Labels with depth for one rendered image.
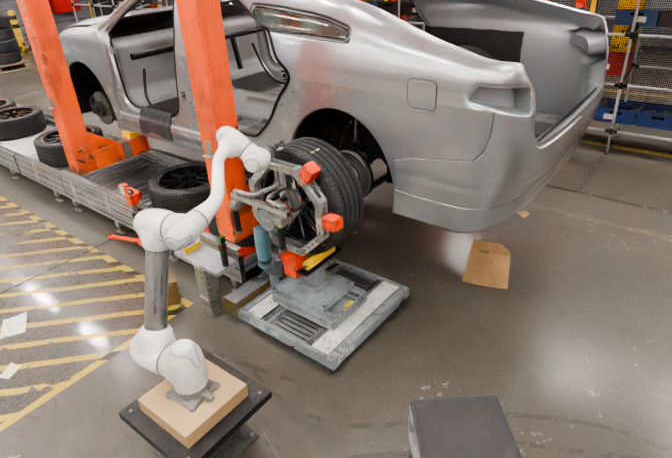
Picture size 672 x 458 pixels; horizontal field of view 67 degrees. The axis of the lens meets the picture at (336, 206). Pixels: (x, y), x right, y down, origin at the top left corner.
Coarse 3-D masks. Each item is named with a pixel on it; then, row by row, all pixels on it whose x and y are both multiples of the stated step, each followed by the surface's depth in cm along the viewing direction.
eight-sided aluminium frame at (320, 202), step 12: (276, 168) 274; (288, 168) 268; (300, 168) 267; (252, 180) 291; (300, 180) 265; (312, 192) 264; (324, 204) 267; (276, 228) 304; (276, 240) 300; (288, 240) 300; (312, 240) 279; (300, 252) 290
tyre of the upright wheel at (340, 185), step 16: (288, 144) 285; (304, 144) 281; (320, 144) 283; (288, 160) 277; (304, 160) 270; (320, 160) 271; (336, 160) 276; (320, 176) 267; (336, 176) 271; (352, 176) 279; (336, 192) 268; (352, 192) 277; (336, 208) 269; (352, 208) 278; (352, 224) 285; (336, 240) 281
